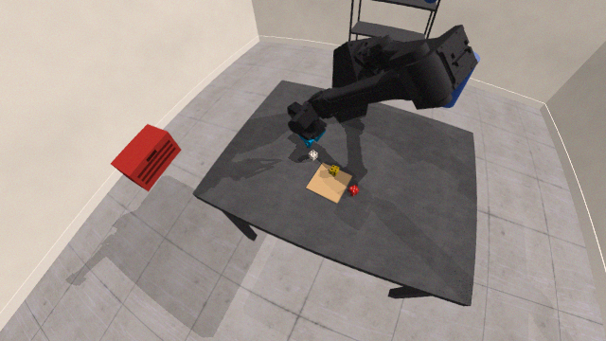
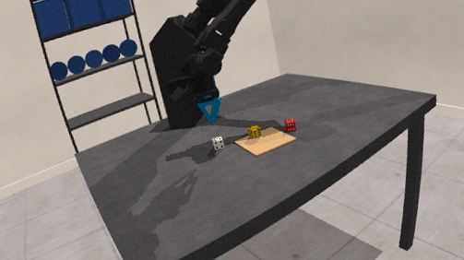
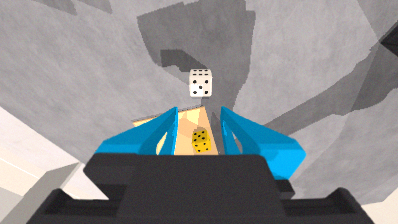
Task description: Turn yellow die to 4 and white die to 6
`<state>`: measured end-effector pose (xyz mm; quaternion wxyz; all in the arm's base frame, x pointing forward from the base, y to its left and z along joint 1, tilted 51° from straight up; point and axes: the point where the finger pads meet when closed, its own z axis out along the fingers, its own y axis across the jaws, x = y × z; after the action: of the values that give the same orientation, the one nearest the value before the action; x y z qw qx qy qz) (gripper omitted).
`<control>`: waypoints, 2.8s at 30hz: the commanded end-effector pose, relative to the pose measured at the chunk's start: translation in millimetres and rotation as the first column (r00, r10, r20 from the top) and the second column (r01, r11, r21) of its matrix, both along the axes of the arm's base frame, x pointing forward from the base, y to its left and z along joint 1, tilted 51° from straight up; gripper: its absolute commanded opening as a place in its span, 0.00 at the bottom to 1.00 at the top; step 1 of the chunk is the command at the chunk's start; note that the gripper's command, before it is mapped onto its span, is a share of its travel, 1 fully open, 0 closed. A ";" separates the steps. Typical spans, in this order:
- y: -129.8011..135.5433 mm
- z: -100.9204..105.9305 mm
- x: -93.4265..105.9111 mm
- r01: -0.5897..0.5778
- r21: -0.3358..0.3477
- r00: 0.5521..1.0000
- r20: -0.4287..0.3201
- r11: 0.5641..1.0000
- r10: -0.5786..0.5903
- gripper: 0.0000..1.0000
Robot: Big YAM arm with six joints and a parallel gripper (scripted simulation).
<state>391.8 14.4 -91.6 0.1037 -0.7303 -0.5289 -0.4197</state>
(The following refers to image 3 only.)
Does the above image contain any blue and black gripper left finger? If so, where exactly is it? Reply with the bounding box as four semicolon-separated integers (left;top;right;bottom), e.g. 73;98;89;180
94;107;179;155

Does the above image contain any white die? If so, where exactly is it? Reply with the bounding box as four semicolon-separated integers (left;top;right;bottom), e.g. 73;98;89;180
189;70;212;96

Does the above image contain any yellow die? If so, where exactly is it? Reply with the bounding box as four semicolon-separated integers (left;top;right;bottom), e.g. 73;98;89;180
192;130;211;153

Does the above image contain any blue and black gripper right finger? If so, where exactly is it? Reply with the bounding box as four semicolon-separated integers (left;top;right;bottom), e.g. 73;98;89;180
220;106;306;180

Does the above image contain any peach flat mat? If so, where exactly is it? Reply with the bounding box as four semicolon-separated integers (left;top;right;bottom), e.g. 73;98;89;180
133;106;218;155

